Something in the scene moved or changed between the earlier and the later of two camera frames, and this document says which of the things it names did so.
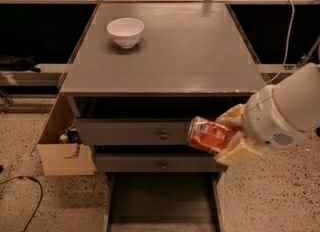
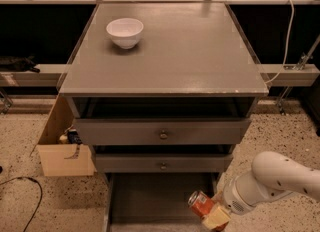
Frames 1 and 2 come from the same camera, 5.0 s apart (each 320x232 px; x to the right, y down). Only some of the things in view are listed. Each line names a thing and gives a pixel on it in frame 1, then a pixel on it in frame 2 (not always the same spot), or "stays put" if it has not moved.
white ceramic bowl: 126,31 stays put
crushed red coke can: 206,135 to 200,203
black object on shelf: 12,63 stays put
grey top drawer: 136,131 stays put
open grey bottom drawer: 163,202 stays put
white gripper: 266,120 to 234,197
